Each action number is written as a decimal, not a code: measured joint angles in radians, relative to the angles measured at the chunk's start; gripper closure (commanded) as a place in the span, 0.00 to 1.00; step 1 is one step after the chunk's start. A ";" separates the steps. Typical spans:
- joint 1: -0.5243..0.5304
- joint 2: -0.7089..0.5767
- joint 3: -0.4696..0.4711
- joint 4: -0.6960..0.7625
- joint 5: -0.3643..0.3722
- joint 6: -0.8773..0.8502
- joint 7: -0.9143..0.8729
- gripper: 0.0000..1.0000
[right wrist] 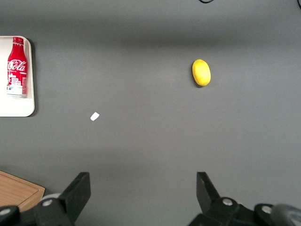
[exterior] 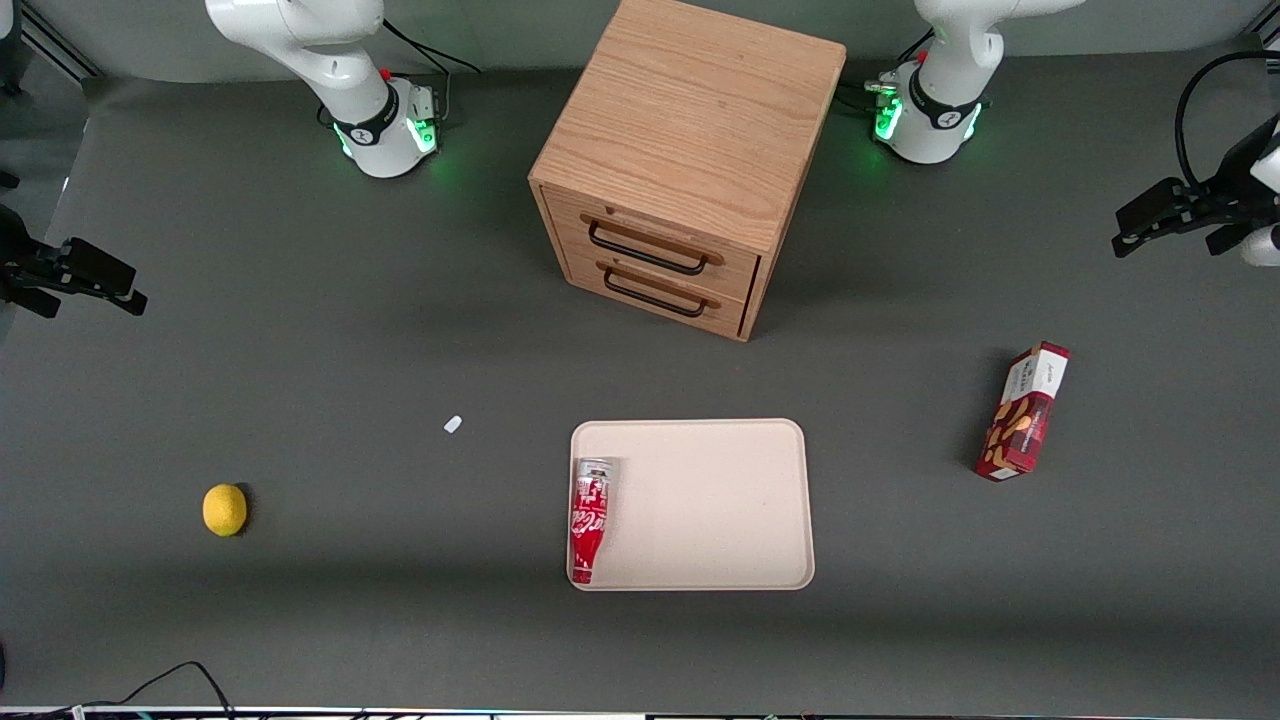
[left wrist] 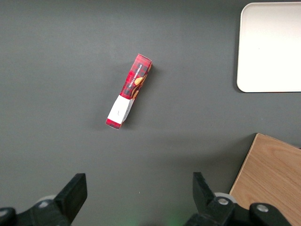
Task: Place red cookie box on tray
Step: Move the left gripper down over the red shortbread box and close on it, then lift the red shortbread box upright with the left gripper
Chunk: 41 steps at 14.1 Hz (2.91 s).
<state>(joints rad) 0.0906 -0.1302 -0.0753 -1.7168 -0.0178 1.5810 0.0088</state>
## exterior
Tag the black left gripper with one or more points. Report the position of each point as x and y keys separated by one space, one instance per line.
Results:
x=1226 y=192

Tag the yellow lemon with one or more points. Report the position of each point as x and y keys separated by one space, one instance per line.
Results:
x=225 y=510

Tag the beige rectangular tray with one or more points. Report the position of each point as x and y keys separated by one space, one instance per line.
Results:
x=710 y=505

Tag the red cookie box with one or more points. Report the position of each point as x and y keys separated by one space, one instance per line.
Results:
x=1022 y=412

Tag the red cola bottle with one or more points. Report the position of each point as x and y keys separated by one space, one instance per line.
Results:
x=590 y=520

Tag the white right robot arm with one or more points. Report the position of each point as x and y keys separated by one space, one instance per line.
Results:
x=340 y=70

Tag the aluminium frame rail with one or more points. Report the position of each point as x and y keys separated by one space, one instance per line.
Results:
x=55 y=40

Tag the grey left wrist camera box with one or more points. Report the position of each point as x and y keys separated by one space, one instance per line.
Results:
x=1265 y=245

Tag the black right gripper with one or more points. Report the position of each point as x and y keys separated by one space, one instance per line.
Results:
x=14 y=266

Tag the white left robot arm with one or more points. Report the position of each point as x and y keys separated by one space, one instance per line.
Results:
x=945 y=70

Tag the wooden two-drawer cabinet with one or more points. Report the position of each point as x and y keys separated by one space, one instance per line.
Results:
x=690 y=110

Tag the wooden drawer front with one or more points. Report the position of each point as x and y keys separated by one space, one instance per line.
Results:
x=650 y=245
x=650 y=300

